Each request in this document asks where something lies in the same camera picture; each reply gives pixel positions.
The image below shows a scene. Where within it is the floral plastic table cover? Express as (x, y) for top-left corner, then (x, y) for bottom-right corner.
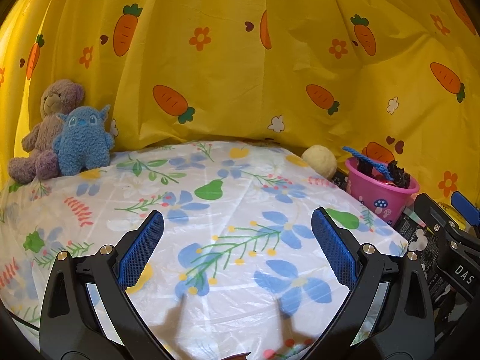
(0, 139), (409, 360)

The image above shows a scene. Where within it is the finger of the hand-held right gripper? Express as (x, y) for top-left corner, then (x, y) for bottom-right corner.
(450, 190), (480, 233)
(413, 192), (460, 248)

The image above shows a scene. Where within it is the pink plastic bucket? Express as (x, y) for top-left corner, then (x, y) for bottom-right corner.
(344, 157), (421, 226)

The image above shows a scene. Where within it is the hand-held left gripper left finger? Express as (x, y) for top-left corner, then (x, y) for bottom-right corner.
(38, 210), (177, 360)

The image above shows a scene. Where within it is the black cable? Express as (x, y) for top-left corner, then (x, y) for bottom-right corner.
(9, 305), (40, 332)

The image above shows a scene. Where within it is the blue plastic netting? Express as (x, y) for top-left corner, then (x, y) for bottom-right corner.
(342, 146), (392, 179)

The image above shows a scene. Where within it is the brown teddy bear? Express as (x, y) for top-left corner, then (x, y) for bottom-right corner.
(8, 79), (86, 185)

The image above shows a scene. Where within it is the blue plush monster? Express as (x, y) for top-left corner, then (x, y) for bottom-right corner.
(52, 104), (115, 176)

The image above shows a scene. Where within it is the yellow carrot print curtain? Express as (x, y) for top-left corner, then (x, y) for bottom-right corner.
(0, 0), (480, 214)

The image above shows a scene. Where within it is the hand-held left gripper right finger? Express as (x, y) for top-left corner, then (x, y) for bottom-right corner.
(311, 207), (436, 360)

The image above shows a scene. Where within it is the cream plush ball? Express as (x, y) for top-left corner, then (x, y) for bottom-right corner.
(302, 144), (338, 180)

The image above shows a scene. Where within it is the large black plastic bag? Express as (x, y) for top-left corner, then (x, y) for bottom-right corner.
(354, 157), (377, 176)

